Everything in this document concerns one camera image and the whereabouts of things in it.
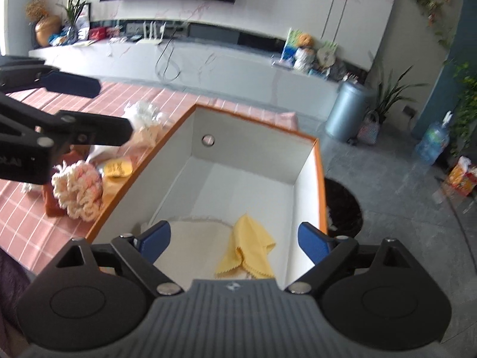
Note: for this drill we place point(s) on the white wifi router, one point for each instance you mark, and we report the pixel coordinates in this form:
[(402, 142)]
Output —
[(153, 33)]

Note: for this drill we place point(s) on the orange white storage box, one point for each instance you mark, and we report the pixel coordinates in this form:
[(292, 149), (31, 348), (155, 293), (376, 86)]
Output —
[(211, 168)]

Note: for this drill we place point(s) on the green floor plant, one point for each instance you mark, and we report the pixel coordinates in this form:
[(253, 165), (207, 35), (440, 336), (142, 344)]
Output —
[(390, 90)]

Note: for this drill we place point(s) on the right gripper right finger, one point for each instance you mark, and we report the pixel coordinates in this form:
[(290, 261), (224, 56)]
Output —
[(314, 243)]

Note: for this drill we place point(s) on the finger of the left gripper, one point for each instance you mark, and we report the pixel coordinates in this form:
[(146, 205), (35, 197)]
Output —
[(22, 78), (95, 129)]

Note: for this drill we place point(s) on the grey metal trash can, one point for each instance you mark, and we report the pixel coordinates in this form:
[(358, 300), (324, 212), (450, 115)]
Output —
[(349, 109)]

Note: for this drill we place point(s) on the blue water jug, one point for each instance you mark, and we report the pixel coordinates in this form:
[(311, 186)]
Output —
[(434, 141)]

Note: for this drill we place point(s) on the orange gift bag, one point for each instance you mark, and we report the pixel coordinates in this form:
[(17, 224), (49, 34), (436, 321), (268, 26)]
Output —
[(463, 177)]

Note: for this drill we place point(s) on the yellow cleaning cloth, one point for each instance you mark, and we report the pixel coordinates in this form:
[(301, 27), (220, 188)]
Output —
[(247, 251)]

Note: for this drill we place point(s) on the small teddy bear toy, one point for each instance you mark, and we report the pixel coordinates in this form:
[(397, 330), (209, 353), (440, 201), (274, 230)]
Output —
[(305, 53)]

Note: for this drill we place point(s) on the pink white chenille cloth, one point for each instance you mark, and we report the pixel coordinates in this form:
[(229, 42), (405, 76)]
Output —
[(78, 188)]

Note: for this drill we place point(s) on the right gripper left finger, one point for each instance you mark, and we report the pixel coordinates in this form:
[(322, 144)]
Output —
[(154, 241)]

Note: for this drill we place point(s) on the woven pastel basket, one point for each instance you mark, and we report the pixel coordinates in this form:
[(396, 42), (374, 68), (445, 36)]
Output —
[(369, 130)]

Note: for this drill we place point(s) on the white plastic bag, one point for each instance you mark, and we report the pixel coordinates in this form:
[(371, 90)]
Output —
[(143, 115)]

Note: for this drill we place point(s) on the white marble tv console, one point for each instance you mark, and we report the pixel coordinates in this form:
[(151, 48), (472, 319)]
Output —
[(203, 68)]

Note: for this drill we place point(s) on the yellow orange snack bag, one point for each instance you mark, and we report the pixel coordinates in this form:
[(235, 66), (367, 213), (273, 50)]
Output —
[(115, 173)]

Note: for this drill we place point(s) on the white round fan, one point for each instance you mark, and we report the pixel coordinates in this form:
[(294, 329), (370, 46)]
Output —
[(326, 57)]

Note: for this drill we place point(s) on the hanging ivy plant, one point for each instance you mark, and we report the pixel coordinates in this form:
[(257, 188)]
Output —
[(438, 21)]

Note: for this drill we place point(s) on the red box on console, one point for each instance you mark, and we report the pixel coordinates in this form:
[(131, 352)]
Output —
[(98, 33)]

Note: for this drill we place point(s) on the blue picture book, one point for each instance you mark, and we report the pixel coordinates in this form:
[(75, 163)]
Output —
[(291, 44)]

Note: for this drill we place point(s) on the gold round vase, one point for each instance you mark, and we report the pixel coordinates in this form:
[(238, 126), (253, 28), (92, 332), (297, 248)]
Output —
[(47, 26)]

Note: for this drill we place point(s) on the black round stool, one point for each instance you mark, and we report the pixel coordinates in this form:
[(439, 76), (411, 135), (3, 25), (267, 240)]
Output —
[(344, 212)]

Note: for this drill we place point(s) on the pink checkered tablecloth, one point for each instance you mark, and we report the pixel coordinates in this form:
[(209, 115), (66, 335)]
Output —
[(33, 238)]

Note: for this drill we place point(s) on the green plant glass vase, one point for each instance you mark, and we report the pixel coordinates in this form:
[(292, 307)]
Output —
[(73, 9)]

